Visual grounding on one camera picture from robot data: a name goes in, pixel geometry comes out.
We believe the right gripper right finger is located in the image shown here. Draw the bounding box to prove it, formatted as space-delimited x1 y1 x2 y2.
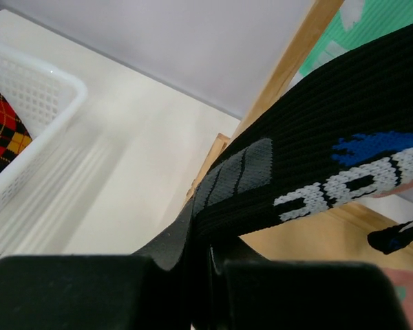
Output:
209 238 408 329

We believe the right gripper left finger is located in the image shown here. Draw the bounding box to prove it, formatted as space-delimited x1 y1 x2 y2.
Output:
0 204 193 329

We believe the pink sock front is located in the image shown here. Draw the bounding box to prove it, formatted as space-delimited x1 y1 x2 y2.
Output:
374 171 413 330

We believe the argyle red orange sock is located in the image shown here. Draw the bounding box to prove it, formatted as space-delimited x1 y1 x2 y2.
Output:
0 93 32 173

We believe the wooden clothes rack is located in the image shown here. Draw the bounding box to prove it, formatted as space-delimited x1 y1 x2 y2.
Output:
184 0 413 265

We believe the teal sock left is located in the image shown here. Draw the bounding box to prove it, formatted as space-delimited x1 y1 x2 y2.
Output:
299 0 413 77

